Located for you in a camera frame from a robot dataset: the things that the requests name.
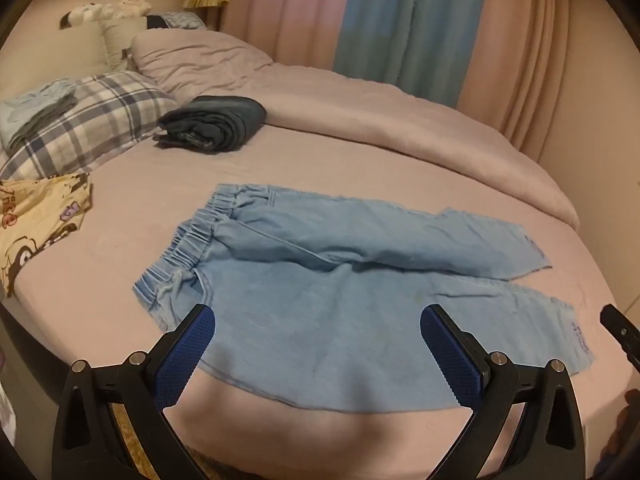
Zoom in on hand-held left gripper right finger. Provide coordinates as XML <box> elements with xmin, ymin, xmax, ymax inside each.
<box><xmin>420</xmin><ymin>304</ymin><xmax>587</xmax><ymax>480</ymax></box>

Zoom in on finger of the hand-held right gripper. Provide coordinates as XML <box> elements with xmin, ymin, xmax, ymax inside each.
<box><xmin>600</xmin><ymin>304</ymin><xmax>640</xmax><ymax>368</ymax></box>

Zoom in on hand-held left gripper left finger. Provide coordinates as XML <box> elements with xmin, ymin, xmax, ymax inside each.
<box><xmin>52</xmin><ymin>304</ymin><xmax>217</xmax><ymax>480</ymax></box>

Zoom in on light blue denim pants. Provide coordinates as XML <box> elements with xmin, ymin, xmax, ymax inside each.
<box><xmin>132</xmin><ymin>183</ymin><xmax>598</xmax><ymax>415</ymax></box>

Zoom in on dark folded pants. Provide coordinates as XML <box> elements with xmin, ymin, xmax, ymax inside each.
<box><xmin>158</xmin><ymin>95</ymin><xmax>267</xmax><ymax>154</ymax></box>

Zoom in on bed with pink sheet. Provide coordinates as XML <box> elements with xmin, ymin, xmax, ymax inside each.
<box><xmin>0</xmin><ymin>60</ymin><xmax>613</xmax><ymax>473</ymax></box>

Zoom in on yellow cartoon print cloth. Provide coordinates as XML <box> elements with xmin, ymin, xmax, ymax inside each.
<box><xmin>0</xmin><ymin>172</ymin><xmax>93</xmax><ymax>297</ymax></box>

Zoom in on pink duvet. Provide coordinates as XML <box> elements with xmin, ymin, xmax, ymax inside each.
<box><xmin>250</xmin><ymin>62</ymin><xmax>581</xmax><ymax>231</ymax></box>

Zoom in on plaid pillow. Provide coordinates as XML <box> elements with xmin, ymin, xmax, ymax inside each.
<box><xmin>0</xmin><ymin>71</ymin><xmax>178</xmax><ymax>181</ymax></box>

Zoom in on folded light blue clothes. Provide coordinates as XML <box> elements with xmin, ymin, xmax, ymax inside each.
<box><xmin>0</xmin><ymin>78</ymin><xmax>78</xmax><ymax>148</ymax></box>

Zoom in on pink pillow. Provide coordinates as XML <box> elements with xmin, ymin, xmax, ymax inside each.
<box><xmin>131</xmin><ymin>29</ymin><xmax>275</xmax><ymax>88</ymax></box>

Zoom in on pink curtain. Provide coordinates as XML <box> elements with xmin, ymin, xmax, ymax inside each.
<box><xmin>220</xmin><ymin>0</ymin><xmax>358</xmax><ymax>68</ymax></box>
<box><xmin>457</xmin><ymin>0</ymin><xmax>601</xmax><ymax>161</ymax></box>

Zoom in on white cushion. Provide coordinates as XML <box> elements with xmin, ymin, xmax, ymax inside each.
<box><xmin>100</xmin><ymin>16</ymin><xmax>148</xmax><ymax>71</ymax></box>

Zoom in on beige headboard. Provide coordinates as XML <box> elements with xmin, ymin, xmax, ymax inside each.
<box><xmin>0</xmin><ymin>22</ymin><xmax>108</xmax><ymax>106</ymax></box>

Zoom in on blue curtain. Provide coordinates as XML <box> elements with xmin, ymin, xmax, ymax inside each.
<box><xmin>332</xmin><ymin>0</ymin><xmax>493</xmax><ymax>108</ymax></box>

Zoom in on blue checked pillow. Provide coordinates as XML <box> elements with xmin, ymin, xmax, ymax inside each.
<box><xmin>147</xmin><ymin>11</ymin><xmax>207</xmax><ymax>31</ymax></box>

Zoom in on cream plush toy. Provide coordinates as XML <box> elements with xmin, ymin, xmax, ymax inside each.
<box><xmin>104</xmin><ymin>0</ymin><xmax>152</xmax><ymax>18</ymax></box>

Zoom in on plush toys on headboard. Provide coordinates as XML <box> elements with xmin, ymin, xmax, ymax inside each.
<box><xmin>60</xmin><ymin>2</ymin><xmax>108</xmax><ymax>28</ymax></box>

